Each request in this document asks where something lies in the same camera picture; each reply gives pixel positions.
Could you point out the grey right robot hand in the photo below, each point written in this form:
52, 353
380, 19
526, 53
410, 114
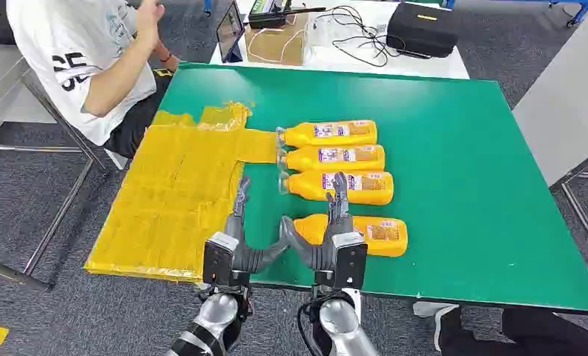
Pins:
318, 255

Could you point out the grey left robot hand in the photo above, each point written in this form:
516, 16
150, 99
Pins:
254, 260

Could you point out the orange drink bottle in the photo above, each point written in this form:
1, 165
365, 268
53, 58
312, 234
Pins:
306, 188
303, 160
387, 238
298, 135

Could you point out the yellow plastic sheet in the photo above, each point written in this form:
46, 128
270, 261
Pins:
175, 196

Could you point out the green table mat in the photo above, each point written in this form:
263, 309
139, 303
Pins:
460, 162

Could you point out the brown cardboard box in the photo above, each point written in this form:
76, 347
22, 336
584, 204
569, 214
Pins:
274, 46

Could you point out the person's left hand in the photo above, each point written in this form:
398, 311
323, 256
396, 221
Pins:
171, 62

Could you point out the white table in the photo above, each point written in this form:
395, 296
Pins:
421, 66

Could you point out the clear plastic bag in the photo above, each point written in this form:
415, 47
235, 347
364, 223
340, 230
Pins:
323, 32

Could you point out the black tablet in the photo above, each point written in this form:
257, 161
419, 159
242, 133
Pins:
230, 32

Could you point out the black robot foot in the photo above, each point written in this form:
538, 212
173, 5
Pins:
534, 336

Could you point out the black device with antenna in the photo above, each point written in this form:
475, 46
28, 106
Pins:
266, 17

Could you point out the black carry case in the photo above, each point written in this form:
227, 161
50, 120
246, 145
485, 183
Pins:
421, 29

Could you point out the person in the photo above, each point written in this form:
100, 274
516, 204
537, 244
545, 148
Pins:
77, 54

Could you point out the grey table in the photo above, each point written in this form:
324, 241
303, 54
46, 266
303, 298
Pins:
564, 93

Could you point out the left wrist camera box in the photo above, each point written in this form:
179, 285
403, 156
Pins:
217, 260

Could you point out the steel frame bench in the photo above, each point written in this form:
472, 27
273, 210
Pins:
8, 98

